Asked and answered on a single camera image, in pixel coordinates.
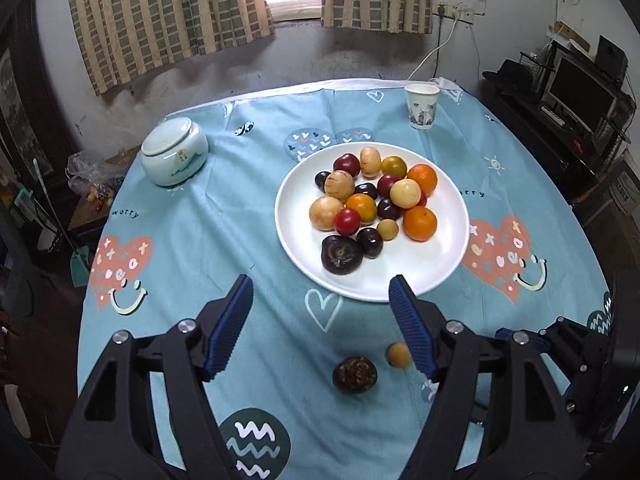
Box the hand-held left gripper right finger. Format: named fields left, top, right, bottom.
left=389, top=274, right=583, bottom=480

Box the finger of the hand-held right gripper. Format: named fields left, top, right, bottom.
left=495, top=317, right=611, bottom=376
left=560, top=375, right=598, bottom=428

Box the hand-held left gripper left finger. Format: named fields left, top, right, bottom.
left=57, top=274, right=255, bottom=480

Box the white round plate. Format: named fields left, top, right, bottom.
left=275, top=141, right=470, bottom=303

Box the orange tangerine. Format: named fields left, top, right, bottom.
left=403, top=205, right=439, bottom=243
left=406, top=164, right=439, bottom=196

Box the yellow orange tomato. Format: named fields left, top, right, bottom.
left=345, top=193, right=378, bottom=225

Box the tan round pear with hole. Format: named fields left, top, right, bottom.
left=389, top=178, right=422, bottom=209

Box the tan striped pear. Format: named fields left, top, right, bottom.
left=324, top=170, right=357, bottom=200

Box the yellow green tomato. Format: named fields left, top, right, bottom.
left=380, top=155, right=408, bottom=179

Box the dark red plum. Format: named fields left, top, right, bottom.
left=333, top=154, right=362, bottom=178

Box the black mesh chair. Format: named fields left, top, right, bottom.
left=575, top=157, right=640, bottom=291

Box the white lidded ceramic jar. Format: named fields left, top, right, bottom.
left=141, top=116, right=209, bottom=188

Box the small wooden side table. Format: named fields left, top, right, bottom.
left=67, top=145, right=143, bottom=233

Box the clear plastic bag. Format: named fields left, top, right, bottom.
left=66, top=150, right=126, bottom=196

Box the printed white paper cup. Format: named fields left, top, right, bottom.
left=404, top=83, right=441, bottom=131

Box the black computer desk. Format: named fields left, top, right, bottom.
left=492, top=80, right=638, bottom=203

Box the grey computer monitor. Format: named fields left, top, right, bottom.
left=547, top=55, right=618, bottom=133

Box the black hat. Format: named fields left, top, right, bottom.
left=482, top=59, right=541, bottom=93

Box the black speaker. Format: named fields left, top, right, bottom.
left=596, top=35, right=629, bottom=81

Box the long cardboard box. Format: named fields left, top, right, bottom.
left=547, top=20, right=593, bottom=53

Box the white handled teal broom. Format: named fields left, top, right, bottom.
left=31, top=159, right=92, bottom=288

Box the white power cable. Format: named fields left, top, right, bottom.
left=407, top=17, right=458, bottom=83

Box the white wall power strip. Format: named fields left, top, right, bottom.
left=436, top=4, right=476, bottom=23

